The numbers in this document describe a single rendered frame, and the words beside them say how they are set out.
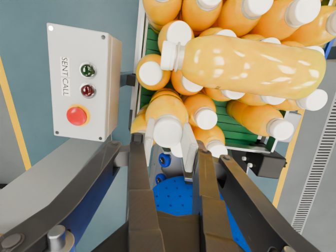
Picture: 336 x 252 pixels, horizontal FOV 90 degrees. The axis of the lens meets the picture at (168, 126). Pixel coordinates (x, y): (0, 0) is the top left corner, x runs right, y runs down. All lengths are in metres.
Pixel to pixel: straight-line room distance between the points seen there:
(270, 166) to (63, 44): 0.57
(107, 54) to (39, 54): 1.40
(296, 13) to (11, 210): 1.06
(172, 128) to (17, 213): 0.82
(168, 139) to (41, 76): 1.56
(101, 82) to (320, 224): 2.74
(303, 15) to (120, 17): 1.27
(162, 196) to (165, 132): 0.28
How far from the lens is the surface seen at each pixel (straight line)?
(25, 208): 0.96
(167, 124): 0.21
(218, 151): 0.35
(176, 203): 0.46
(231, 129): 0.59
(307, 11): 0.38
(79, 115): 0.35
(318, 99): 0.41
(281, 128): 0.38
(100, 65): 0.33
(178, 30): 0.30
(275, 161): 0.57
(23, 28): 1.77
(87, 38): 0.34
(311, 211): 2.61
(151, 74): 0.30
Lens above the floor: 1.41
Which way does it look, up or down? 71 degrees down
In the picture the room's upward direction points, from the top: 177 degrees clockwise
